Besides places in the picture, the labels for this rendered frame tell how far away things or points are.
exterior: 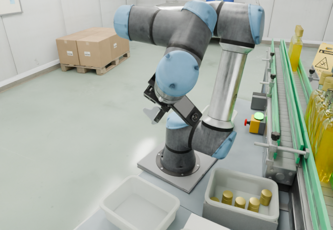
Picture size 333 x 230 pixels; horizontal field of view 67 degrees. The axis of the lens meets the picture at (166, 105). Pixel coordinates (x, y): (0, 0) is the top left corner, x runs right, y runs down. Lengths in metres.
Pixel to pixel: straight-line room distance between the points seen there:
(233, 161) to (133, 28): 0.79
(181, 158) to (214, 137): 0.19
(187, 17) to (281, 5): 6.30
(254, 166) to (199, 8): 0.80
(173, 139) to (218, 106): 0.22
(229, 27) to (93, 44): 3.56
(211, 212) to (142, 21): 0.62
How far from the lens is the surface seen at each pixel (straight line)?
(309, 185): 0.90
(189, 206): 0.95
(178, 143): 0.97
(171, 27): 0.51
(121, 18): 0.57
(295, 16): 6.83
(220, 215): 0.88
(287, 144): 1.10
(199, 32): 0.49
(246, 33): 0.84
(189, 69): 0.44
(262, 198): 0.96
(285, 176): 0.99
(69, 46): 4.54
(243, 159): 1.18
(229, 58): 0.86
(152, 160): 1.09
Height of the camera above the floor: 1.46
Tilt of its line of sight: 27 degrees down
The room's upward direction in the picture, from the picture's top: straight up
